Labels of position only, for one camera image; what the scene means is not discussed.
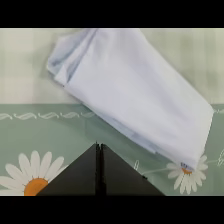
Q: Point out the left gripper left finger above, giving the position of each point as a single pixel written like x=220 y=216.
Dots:
x=80 y=176

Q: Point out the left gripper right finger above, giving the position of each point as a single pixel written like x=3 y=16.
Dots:
x=125 y=178

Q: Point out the pale blue shirt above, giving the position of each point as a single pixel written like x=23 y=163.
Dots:
x=133 y=93

